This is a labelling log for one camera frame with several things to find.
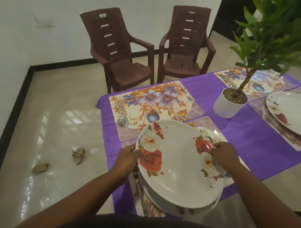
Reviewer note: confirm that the person's right forearm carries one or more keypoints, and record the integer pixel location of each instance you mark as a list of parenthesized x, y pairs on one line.
[(263, 202)]

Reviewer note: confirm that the crumpled brown paper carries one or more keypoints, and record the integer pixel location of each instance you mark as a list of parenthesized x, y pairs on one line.
[(40, 168)]

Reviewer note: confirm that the steel spoon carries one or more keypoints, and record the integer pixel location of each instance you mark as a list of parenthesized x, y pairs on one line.
[(232, 86), (121, 122), (210, 139)]

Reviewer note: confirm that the dark wooden door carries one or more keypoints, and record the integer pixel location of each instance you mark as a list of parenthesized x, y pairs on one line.
[(225, 18)]

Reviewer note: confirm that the brown plastic chair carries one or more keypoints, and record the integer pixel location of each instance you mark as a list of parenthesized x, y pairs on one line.
[(127, 72), (183, 65)]

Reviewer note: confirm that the crumpled colourful paper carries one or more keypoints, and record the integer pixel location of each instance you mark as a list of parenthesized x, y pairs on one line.
[(78, 155)]

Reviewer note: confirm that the person's left forearm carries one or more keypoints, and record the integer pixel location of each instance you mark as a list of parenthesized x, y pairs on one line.
[(70, 204)]

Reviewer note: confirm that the white floral plate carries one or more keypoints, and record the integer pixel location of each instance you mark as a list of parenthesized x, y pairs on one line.
[(289, 105), (178, 169), (155, 202)]

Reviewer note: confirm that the person's left hand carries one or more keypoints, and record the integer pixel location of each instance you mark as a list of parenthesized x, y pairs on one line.
[(125, 164)]

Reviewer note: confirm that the purple cloth table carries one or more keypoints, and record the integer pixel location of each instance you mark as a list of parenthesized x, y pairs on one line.
[(235, 131)]

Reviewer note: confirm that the floral placemat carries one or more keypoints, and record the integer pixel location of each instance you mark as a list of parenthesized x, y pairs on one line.
[(256, 105), (207, 122), (277, 82), (192, 110)]

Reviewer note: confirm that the person's dark clothing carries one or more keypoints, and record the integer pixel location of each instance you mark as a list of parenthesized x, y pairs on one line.
[(129, 223)]

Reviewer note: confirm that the person's right hand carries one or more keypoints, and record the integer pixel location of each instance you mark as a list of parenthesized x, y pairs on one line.
[(225, 157)]

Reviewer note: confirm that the green plant with white pot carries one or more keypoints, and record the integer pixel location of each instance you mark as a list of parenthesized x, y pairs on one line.
[(223, 110)]

